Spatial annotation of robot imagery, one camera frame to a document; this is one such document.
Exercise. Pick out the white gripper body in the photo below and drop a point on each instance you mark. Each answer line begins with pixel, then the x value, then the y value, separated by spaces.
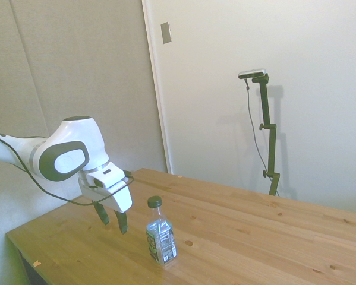
pixel 118 202

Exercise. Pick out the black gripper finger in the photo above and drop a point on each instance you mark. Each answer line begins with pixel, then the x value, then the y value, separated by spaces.
pixel 103 215
pixel 122 222

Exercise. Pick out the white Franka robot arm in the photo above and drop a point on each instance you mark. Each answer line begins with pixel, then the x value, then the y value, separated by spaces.
pixel 70 142

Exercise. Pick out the clear plastic bottle green cap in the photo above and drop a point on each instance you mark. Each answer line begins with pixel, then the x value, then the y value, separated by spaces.
pixel 161 234

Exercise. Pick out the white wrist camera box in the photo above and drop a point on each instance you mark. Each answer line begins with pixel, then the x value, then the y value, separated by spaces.
pixel 106 176

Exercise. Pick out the dark green camera stand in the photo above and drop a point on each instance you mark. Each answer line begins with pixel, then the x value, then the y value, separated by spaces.
pixel 269 133

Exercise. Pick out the grey wall switch plate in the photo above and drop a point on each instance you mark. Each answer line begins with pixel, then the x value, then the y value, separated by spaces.
pixel 166 32

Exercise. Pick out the silver exterior camera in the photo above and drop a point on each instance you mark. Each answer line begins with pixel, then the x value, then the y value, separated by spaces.
pixel 252 73

